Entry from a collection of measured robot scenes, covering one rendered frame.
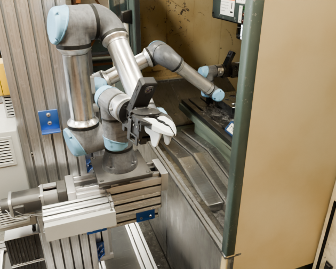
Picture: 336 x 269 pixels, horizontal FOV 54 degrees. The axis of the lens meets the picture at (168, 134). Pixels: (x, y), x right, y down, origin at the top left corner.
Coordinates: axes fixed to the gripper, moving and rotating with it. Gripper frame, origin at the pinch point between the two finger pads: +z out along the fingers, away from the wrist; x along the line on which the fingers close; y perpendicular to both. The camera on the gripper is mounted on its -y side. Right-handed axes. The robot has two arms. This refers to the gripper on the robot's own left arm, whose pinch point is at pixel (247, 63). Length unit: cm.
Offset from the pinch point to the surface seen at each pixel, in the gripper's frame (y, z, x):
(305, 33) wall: -38, -57, 100
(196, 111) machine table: 34.4, -28.8, -14.2
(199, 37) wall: 1, 19, -100
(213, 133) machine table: 37, -33, 15
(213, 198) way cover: 54, -55, 54
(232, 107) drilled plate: 25.4, -14.9, 8.0
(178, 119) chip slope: 59, -22, -58
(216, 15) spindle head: -29.8, -21.0, -7.4
